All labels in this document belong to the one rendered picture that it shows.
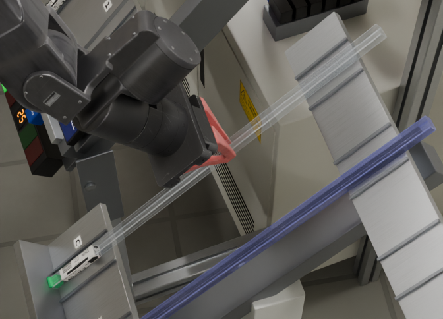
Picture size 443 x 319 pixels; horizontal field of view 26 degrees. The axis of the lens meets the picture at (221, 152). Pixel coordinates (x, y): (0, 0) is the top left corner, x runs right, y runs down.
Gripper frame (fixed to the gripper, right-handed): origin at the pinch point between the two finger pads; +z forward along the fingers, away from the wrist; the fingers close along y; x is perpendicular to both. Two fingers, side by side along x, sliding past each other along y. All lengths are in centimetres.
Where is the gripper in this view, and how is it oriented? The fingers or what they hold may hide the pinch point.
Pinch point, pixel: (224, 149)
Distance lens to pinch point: 103.0
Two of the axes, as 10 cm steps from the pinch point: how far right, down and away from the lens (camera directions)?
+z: 6.3, 2.3, 7.4
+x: -7.1, 5.5, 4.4
